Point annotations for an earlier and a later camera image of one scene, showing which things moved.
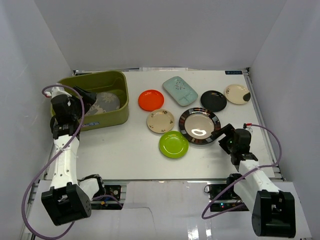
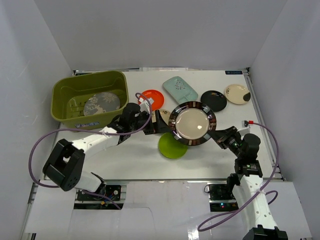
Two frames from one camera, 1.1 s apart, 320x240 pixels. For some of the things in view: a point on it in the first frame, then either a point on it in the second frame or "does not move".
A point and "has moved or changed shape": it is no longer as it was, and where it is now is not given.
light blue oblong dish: (180, 91) does not move
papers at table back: (163, 69) does not move
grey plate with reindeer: (105, 102) does not move
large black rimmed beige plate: (196, 124) has moved or changed shape
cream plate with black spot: (237, 94) does not move
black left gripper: (81, 97) to (155, 122)
